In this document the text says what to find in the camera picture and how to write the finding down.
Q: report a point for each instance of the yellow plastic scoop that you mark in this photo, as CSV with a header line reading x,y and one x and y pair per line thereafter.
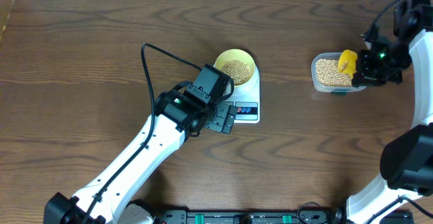
x,y
347,63

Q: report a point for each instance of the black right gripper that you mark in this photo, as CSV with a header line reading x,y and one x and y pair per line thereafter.
x,y
365,76

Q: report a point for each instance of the yellow bowl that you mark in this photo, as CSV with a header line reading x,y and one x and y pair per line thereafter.
x,y
238,64

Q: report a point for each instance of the clear container of soybeans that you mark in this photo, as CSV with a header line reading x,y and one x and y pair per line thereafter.
x,y
326,77

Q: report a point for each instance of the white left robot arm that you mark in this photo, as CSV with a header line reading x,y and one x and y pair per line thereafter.
x,y
178,114

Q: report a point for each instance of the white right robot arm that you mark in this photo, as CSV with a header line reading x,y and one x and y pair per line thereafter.
x,y
400,37

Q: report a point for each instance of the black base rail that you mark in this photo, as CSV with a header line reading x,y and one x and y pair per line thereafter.
x,y
184,216

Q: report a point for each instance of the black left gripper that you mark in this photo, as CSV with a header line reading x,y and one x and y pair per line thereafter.
x,y
224,118

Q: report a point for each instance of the white digital kitchen scale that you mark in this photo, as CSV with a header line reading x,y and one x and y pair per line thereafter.
x,y
246,98

